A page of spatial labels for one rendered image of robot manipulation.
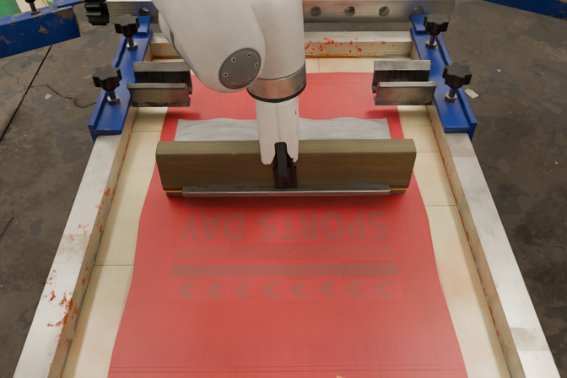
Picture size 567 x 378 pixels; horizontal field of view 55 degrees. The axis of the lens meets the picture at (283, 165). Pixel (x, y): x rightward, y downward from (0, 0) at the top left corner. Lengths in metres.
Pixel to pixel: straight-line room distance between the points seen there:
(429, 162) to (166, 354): 0.49
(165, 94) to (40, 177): 1.49
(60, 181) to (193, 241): 1.59
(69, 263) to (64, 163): 1.67
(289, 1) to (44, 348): 0.46
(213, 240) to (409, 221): 0.28
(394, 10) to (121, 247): 0.69
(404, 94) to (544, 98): 1.92
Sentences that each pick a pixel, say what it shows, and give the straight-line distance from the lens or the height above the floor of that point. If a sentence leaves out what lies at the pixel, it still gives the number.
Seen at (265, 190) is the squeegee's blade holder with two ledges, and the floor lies 0.99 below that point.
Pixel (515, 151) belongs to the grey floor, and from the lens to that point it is 2.47.
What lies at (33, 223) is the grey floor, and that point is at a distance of 2.21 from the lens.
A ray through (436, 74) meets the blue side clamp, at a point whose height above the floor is 1.00.
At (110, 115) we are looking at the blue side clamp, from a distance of 0.91.
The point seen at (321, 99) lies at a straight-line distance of 0.98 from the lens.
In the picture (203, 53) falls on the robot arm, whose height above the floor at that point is 1.28.
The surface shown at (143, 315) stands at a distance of 0.71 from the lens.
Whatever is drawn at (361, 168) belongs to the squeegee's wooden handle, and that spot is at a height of 1.02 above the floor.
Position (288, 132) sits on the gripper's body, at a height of 1.12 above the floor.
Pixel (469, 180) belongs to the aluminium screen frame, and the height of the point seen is 0.99.
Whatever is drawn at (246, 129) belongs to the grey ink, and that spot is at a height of 0.96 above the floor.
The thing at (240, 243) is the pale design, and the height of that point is 0.95.
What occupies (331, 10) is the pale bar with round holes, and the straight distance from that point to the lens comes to 1.12.
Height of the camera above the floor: 1.56
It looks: 45 degrees down
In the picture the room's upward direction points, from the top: straight up
